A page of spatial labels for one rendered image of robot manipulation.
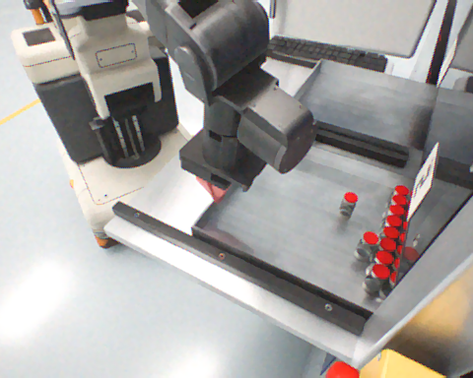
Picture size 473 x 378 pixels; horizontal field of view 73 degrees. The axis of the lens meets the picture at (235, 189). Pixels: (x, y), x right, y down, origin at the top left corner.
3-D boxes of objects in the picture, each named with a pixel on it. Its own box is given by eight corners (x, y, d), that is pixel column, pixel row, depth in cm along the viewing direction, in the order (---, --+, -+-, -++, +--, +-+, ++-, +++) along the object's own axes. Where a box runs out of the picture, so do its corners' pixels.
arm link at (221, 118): (234, 53, 35) (193, 69, 32) (280, 83, 32) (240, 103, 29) (228, 105, 40) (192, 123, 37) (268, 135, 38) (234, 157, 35)
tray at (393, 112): (459, 105, 74) (467, 92, 71) (450, 176, 58) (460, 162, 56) (318, 71, 84) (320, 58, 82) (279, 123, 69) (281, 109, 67)
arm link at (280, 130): (242, -10, 29) (169, 40, 27) (348, 44, 24) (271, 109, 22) (249, 89, 39) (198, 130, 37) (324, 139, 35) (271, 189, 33)
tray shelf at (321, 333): (456, 102, 78) (460, 95, 77) (416, 399, 37) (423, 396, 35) (276, 58, 93) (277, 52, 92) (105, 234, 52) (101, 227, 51)
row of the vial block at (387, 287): (413, 211, 53) (426, 192, 49) (393, 304, 42) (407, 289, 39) (399, 206, 53) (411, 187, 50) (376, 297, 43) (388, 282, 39)
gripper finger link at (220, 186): (221, 222, 46) (226, 181, 39) (180, 201, 48) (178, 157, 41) (242, 192, 50) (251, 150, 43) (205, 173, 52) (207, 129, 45)
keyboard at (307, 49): (386, 61, 104) (389, 53, 102) (380, 81, 96) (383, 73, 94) (272, 39, 115) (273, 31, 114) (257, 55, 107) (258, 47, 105)
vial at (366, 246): (371, 252, 47) (380, 234, 44) (367, 263, 46) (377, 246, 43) (356, 245, 48) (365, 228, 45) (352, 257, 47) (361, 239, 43)
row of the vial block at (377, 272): (399, 206, 53) (410, 187, 50) (375, 296, 43) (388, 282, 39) (385, 201, 54) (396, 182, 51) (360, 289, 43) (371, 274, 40)
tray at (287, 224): (447, 206, 54) (457, 192, 51) (429, 353, 38) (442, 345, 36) (264, 144, 64) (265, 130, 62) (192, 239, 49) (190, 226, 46)
